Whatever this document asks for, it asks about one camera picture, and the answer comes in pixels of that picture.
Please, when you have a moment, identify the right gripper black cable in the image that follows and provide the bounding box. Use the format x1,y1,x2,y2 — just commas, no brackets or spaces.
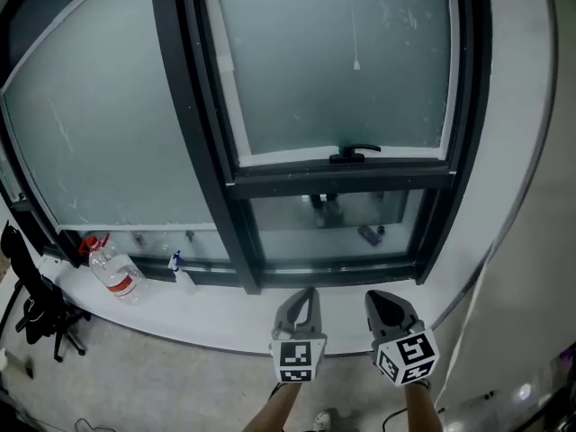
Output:
383,408,407,432

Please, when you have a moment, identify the person's right forearm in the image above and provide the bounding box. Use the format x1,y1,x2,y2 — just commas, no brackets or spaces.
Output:
403,380,445,432

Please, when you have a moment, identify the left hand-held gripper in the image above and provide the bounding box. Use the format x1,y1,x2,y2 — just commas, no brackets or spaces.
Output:
268,286,329,384

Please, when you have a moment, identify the black floor cable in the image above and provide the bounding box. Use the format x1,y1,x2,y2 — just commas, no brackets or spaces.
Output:
74,416,109,432

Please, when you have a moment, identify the black window handle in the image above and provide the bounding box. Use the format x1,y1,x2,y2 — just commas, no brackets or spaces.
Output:
328,144,383,165

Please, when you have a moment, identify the person's left forearm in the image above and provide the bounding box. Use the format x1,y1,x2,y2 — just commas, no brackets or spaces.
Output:
242,381,303,432

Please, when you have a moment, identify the black office chair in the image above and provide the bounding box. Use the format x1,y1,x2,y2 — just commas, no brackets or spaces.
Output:
0,220,93,363

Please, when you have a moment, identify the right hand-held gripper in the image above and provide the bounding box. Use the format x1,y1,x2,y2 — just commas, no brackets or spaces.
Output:
364,289,441,390

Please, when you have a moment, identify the white pull cord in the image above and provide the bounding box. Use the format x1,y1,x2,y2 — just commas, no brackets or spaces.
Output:
349,4,363,72

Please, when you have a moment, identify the large clear water bottle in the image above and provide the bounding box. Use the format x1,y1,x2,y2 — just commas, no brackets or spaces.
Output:
79,232,148,306

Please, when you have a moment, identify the black framed frosted window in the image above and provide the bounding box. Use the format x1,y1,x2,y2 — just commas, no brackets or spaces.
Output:
0,0,494,296

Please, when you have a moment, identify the grey metal locker cabinet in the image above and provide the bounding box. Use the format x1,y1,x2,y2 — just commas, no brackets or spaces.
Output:
434,0,576,432

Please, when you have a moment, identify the clear spray bottle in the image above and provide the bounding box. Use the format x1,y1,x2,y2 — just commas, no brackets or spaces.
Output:
167,249,199,296

